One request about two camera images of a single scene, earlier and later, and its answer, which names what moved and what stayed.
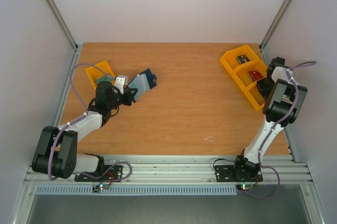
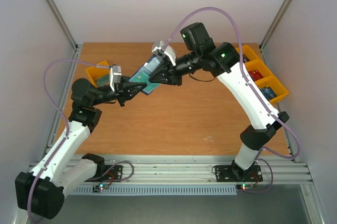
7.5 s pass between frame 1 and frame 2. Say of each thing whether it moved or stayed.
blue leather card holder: moved
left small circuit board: stayed
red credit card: stayed
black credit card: stayed
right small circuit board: stayed
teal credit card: moved
